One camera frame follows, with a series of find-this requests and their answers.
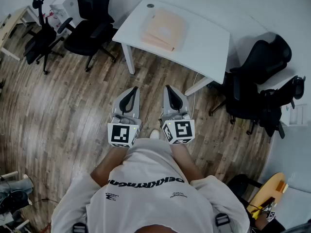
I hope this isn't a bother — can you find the black office chair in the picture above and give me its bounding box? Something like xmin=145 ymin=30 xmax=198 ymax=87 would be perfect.
xmin=210 ymin=34 xmax=293 ymax=131
xmin=23 ymin=0 xmax=74 ymax=75
xmin=257 ymin=75 xmax=306 ymax=140
xmin=63 ymin=0 xmax=118 ymax=73

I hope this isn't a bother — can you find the white table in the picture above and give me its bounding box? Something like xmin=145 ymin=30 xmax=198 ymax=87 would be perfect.
xmin=112 ymin=0 xmax=231 ymax=97

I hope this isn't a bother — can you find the black stool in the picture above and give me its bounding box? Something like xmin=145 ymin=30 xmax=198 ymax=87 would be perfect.
xmin=227 ymin=173 xmax=264 ymax=205

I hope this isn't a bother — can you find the white water dispenser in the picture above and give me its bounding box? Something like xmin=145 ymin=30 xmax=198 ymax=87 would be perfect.
xmin=50 ymin=0 xmax=85 ymax=35

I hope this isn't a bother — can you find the light wooden desk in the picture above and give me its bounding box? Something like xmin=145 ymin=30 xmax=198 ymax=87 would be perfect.
xmin=0 ymin=5 xmax=34 ymax=62

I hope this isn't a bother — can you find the beige cardboard sheet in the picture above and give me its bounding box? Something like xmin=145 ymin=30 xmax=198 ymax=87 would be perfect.
xmin=140 ymin=7 xmax=188 ymax=53

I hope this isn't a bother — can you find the person's right forearm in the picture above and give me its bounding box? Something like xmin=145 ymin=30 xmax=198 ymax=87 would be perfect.
xmin=169 ymin=141 xmax=205 ymax=184

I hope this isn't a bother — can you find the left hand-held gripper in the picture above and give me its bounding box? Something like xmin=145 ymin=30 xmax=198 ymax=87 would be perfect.
xmin=107 ymin=86 xmax=143 ymax=149

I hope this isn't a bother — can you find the white box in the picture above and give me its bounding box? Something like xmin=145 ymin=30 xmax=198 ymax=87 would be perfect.
xmin=280 ymin=103 xmax=309 ymax=127

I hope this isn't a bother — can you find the orange wooden block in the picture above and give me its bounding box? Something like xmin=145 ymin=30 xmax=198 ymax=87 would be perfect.
xmin=276 ymin=180 xmax=289 ymax=193

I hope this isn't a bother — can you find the white floor cable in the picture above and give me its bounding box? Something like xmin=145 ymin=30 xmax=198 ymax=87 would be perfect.
xmin=192 ymin=71 xmax=199 ymax=114

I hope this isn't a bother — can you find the black harness buckle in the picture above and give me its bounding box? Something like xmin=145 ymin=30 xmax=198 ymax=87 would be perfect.
xmin=215 ymin=212 xmax=231 ymax=233
xmin=72 ymin=222 xmax=88 ymax=233

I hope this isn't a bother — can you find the person's left forearm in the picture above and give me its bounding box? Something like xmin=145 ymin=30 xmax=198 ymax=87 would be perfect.
xmin=90 ymin=143 xmax=132 ymax=191

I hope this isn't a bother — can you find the person's white printed shirt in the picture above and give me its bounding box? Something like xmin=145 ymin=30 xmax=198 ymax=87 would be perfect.
xmin=51 ymin=137 xmax=251 ymax=233

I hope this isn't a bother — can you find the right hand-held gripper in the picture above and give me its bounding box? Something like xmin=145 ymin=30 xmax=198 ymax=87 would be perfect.
xmin=159 ymin=85 xmax=195 ymax=145

